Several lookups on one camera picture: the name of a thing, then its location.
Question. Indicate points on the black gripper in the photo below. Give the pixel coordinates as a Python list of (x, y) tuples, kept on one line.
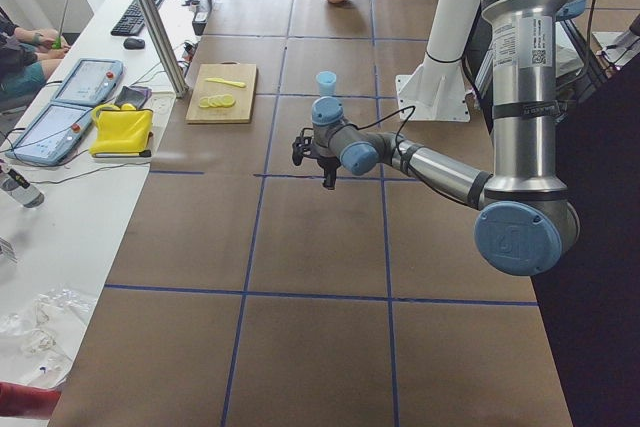
[(326, 164)]

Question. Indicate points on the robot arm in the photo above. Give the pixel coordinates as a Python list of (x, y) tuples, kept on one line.
[(525, 222)]

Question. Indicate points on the light blue plastic cup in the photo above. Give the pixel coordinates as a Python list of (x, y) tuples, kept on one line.
[(326, 83)]

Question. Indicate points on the wooden cutting board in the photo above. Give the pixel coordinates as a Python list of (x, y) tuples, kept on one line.
[(241, 111)]

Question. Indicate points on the yellow plastic knife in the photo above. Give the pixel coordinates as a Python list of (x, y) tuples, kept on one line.
[(222, 81)]

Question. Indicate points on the white power strip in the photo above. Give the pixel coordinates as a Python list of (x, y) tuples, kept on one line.
[(161, 103)]

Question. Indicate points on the grey folded cloth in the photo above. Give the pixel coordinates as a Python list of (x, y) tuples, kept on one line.
[(137, 96)]

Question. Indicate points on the yellow cloth bag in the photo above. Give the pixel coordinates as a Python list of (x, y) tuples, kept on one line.
[(122, 131)]

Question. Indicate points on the black computer mouse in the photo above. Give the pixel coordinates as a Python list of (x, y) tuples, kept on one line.
[(134, 43)]

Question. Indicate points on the black keyboard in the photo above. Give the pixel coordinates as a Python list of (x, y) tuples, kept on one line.
[(132, 21)]

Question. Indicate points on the upper teach pendant tablet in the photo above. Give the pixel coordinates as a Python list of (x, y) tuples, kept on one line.
[(90, 82)]

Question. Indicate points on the teach pendant tablet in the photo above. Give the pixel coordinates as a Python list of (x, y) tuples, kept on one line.
[(52, 135), (90, 82)]

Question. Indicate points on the lower teach pendant tablet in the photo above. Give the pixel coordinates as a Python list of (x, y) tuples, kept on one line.
[(52, 135)]

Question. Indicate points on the clear water bottle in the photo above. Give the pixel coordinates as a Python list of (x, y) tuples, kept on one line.
[(16, 186)]

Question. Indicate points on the seated person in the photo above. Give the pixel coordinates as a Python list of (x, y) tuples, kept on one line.
[(28, 58)]

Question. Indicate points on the clear plastic bag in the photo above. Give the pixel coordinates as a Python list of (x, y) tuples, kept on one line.
[(40, 342)]

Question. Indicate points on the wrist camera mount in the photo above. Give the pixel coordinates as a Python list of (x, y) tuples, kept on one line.
[(302, 147)]

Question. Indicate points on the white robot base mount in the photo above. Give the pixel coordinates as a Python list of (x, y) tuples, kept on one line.
[(435, 91)]

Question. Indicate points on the aluminium frame post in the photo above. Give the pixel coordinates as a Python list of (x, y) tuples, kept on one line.
[(163, 47)]

